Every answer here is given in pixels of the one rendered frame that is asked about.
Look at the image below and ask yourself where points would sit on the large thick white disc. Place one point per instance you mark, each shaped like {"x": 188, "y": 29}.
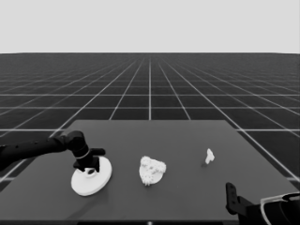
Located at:
{"x": 90, "y": 186}

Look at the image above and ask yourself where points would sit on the small white T-shaped piece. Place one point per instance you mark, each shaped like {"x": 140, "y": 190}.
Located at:
{"x": 209, "y": 156}

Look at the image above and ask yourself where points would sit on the white round carrier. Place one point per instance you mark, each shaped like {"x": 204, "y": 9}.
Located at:
{"x": 157, "y": 179}

